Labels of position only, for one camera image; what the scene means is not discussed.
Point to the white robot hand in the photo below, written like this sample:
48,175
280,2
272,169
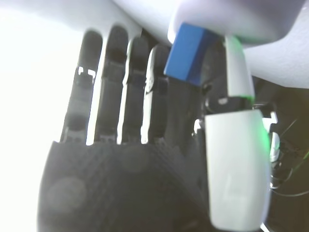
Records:
120,181

